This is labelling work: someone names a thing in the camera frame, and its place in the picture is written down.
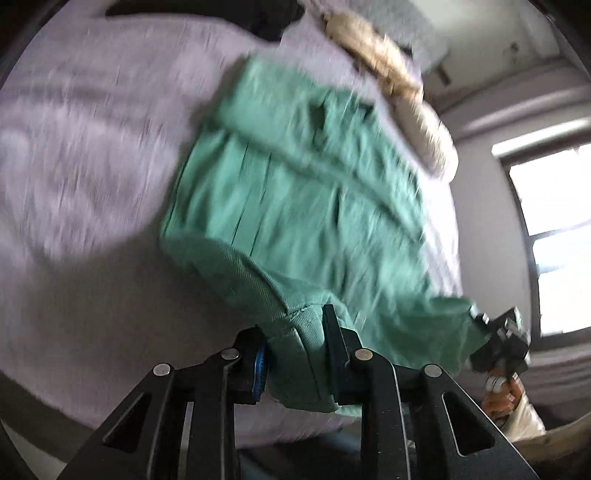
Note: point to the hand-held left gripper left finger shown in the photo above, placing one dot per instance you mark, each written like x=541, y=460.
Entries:
x=259, y=369

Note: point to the green work jacket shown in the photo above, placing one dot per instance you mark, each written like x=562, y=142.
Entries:
x=300, y=207

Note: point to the beige striped cloth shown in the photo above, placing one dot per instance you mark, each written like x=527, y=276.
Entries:
x=369, y=46

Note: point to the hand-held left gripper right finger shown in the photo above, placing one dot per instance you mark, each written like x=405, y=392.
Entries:
x=341, y=360

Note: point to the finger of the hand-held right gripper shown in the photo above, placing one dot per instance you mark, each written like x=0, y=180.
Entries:
x=480, y=319

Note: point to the window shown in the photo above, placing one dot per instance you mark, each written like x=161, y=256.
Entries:
x=554, y=198

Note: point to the black garment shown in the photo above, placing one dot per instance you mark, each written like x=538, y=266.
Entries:
x=277, y=18

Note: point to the lilac bedspread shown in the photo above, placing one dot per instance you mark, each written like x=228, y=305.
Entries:
x=92, y=184

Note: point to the grey textured panel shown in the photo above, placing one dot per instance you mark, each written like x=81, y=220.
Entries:
x=406, y=32

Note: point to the person's right hand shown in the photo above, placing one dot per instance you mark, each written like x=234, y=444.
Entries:
x=501, y=399

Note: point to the cream crinkled pillow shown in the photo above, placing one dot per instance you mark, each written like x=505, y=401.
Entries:
x=429, y=134

